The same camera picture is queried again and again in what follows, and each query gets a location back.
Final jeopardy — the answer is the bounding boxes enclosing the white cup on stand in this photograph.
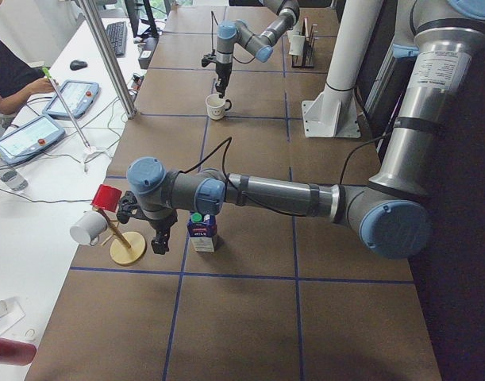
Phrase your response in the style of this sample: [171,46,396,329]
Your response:
[69,210,108,245]

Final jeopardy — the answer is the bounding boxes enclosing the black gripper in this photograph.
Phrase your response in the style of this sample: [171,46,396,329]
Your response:
[215,62,230,98]
[147,210,178,255]

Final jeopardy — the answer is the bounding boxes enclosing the metal rod with green tip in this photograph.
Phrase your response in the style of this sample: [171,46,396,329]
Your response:
[41,67,91,149]

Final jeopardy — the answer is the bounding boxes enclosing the clear water bottle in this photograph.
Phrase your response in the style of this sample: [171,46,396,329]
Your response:
[0,156,29,191]

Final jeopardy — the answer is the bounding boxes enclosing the aluminium frame post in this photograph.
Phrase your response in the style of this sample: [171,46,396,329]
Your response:
[78,0,137,119]

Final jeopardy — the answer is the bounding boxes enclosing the red bottle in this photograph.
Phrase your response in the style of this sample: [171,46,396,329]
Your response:
[0,337,37,366]

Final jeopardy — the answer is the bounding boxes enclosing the white smiley mug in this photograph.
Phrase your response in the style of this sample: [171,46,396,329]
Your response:
[205,94,232,121]

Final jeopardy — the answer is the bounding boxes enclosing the teach pendant tablet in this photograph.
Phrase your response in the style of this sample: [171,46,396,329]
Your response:
[42,80,100,120]
[0,115,65,164]

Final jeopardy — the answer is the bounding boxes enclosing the wooden mug tree stand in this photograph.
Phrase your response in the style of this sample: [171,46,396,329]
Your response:
[93,207,146,266]

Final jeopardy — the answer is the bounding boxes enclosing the far teach pendant tablet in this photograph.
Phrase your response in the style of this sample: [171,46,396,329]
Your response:
[42,80,100,120]

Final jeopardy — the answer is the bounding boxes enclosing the black wire cup rack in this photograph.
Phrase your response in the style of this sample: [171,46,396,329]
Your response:
[287,17,318,68]

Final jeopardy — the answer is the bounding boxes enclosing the black box with label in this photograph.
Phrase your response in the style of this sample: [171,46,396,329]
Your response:
[138,44,156,69]

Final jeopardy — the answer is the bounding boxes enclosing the white cup on rack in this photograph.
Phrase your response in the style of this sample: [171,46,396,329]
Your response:
[288,34,306,56]

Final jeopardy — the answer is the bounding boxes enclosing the black keyboard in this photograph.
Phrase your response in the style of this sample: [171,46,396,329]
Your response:
[106,21,127,57]

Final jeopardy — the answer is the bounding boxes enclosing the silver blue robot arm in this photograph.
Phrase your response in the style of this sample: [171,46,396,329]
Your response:
[202,1,300,98]
[127,1,485,259]

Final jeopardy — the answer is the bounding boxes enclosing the red cup on stand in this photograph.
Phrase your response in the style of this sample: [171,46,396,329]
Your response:
[91,184,122,212]

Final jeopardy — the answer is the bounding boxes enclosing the person in black shirt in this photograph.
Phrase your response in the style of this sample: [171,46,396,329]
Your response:
[0,15,54,117]

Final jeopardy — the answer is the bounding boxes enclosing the near teach pendant tablet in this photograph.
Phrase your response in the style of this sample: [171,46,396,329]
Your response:
[0,115,65,164]

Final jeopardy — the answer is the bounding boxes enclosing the blue white milk carton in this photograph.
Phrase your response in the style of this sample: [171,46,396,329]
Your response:
[187,212,217,252]

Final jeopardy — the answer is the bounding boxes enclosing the white column with base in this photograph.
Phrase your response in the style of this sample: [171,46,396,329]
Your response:
[302,0,383,138]

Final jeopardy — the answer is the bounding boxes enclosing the black computer mouse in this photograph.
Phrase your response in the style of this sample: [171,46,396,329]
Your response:
[69,60,88,71]

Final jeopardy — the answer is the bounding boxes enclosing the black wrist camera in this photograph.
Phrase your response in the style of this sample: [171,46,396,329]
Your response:
[116,190,139,224]
[201,53,217,67]

